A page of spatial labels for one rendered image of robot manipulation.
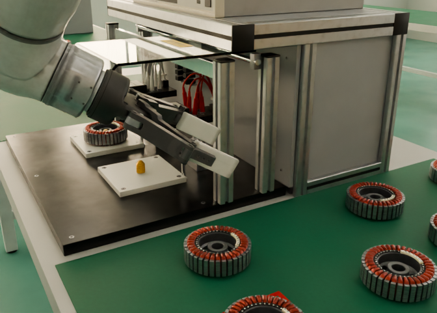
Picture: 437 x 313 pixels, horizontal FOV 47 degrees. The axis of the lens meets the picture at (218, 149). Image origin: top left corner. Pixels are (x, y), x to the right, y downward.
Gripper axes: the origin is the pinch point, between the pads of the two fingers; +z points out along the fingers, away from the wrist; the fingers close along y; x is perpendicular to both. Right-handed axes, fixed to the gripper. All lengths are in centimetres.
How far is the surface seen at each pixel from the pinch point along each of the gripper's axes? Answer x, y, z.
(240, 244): -12.5, 2.0, 10.8
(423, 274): -0.4, 14.5, 32.6
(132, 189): -21.3, -23.3, -3.6
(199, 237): -15.8, -2.0, 5.6
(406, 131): 11, -252, 212
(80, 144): -27, -52, -14
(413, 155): 11, -38, 60
